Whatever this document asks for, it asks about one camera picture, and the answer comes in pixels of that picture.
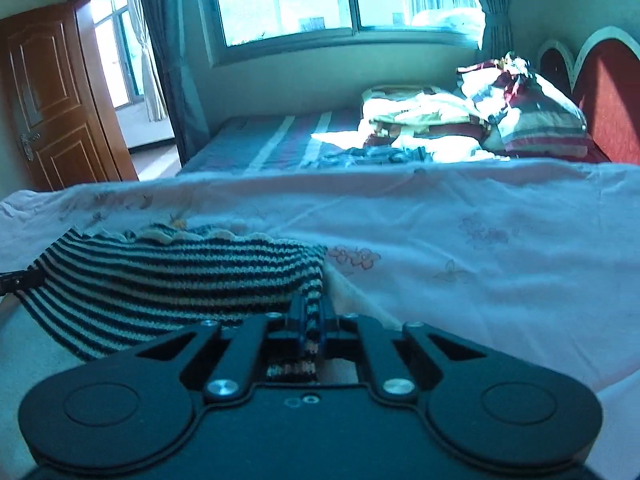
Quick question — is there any cream knit striped sweater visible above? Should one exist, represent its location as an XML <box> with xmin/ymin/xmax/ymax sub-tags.
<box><xmin>13</xmin><ymin>223</ymin><xmax>402</xmax><ymax>378</ymax></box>

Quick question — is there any large bedroom window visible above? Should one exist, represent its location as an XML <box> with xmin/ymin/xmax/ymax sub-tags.
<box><xmin>200</xmin><ymin>0</ymin><xmax>485</xmax><ymax>64</ymax></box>

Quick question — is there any brown wooden door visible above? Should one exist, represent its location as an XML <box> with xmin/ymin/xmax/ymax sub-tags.
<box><xmin>1</xmin><ymin>2</ymin><xmax>138</xmax><ymax>191</ymax></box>

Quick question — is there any pink floral bed sheet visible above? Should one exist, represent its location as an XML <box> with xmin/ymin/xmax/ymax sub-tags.
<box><xmin>1</xmin><ymin>159</ymin><xmax>639</xmax><ymax>479</ymax></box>

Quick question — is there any blue striped mattress sheet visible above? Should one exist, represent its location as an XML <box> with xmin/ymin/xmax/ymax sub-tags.
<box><xmin>177</xmin><ymin>106</ymin><xmax>432</xmax><ymax>176</ymax></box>

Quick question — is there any patterned pillow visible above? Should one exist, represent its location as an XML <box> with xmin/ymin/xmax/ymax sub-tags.
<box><xmin>457</xmin><ymin>52</ymin><xmax>591</xmax><ymax>159</ymax></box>

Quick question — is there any teal curtain left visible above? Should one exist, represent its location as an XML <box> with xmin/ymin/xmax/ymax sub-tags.
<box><xmin>141</xmin><ymin>0</ymin><xmax>209</xmax><ymax>164</ymax></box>

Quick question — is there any teal curtain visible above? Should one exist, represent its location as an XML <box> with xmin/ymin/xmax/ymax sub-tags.
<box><xmin>459</xmin><ymin>0</ymin><xmax>516</xmax><ymax>61</ymax></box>
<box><xmin>141</xmin><ymin>0</ymin><xmax>209</xmax><ymax>164</ymax></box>

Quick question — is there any red white heart headboard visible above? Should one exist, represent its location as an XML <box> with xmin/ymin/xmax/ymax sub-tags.
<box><xmin>536</xmin><ymin>26</ymin><xmax>639</xmax><ymax>166</ymax></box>

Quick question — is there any teal curtain right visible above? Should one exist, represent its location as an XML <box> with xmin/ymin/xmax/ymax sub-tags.
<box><xmin>459</xmin><ymin>0</ymin><xmax>516</xmax><ymax>61</ymax></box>

